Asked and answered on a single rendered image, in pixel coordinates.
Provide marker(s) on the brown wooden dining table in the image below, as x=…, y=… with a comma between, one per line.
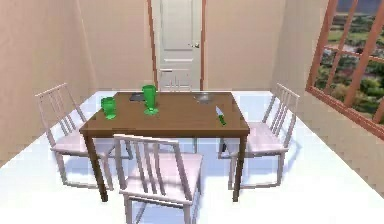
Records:
x=180, y=116

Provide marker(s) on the grey metal bowl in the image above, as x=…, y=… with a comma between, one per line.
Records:
x=203, y=97

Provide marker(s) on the white slatted chair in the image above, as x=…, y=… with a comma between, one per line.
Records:
x=163, y=173
x=66, y=140
x=266, y=136
x=175, y=80

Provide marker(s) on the tall green glass vase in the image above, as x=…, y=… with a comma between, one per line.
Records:
x=150, y=98

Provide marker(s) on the dark grey flat slab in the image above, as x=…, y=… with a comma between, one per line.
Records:
x=137, y=97

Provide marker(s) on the white panelled room door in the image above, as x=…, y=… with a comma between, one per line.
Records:
x=176, y=36

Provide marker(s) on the short green glass cup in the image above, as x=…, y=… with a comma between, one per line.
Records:
x=108, y=107

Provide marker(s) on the brown framed window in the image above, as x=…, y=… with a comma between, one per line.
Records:
x=353, y=56

